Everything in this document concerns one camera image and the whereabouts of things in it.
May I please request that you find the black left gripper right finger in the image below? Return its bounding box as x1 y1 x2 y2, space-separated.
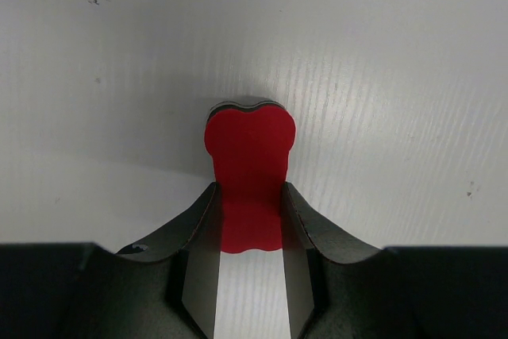
281 184 507 338

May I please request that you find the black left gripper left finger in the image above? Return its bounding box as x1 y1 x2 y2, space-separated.
1 183 221 338

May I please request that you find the red bone-shaped eraser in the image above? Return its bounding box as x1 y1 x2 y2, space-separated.
204 100 296 254

